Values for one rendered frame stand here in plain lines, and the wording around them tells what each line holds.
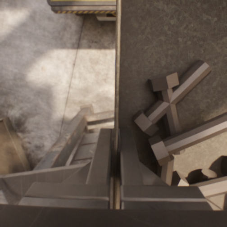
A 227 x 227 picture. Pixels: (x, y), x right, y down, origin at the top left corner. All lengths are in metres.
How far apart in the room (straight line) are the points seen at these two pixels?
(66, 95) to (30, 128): 0.42
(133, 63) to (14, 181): 0.45
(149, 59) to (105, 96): 1.07
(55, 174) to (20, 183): 0.10
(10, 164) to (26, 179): 1.24
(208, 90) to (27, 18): 1.31
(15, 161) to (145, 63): 1.60
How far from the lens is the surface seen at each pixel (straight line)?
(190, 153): 0.21
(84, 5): 0.95
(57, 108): 1.33
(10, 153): 1.68
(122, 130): 0.15
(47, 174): 0.47
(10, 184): 0.54
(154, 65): 0.17
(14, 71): 1.43
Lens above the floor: 1.21
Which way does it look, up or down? 74 degrees down
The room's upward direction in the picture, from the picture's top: 176 degrees counter-clockwise
